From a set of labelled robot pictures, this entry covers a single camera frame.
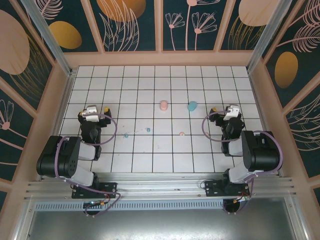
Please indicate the pink soft toy piece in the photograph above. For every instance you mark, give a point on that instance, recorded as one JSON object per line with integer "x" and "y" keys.
{"x": 164, "y": 105}

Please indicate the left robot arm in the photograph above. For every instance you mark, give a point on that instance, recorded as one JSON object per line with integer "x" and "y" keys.
{"x": 62, "y": 160}

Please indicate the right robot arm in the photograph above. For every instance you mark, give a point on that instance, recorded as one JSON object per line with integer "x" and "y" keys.
{"x": 262, "y": 152}

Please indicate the grey metal sheet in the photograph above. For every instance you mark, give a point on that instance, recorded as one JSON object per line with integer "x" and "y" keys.
{"x": 160, "y": 225}

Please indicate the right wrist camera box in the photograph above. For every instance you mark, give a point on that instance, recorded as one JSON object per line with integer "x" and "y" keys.
{"x": 231, "y": 113}

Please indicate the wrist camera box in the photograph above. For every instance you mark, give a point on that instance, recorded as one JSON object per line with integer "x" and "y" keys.
{"x": 91, "y": 115}
{"x": 231, "y": 113}

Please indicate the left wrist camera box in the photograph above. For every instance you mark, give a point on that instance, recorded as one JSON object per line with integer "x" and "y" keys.
{"x": 91, "y": 115}

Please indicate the aluminium side rail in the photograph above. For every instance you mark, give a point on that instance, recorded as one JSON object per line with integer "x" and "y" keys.
{"x": 67, "y": 92}
{"x": 262, "y": 107}

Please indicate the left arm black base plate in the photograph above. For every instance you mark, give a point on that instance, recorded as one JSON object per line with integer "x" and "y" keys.
{"x": 107, "y": 187}

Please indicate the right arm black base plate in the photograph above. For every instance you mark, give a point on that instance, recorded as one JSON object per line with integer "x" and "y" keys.
{"x": 212, "y": 190}

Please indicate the aluminium corner post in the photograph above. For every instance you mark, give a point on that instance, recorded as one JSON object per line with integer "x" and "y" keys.
{"x": 268, "y": 37}
{"x": 57, "y": 51}

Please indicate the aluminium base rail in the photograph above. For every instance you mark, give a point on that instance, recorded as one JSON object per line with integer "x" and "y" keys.
{"x": 160, "y": 186}

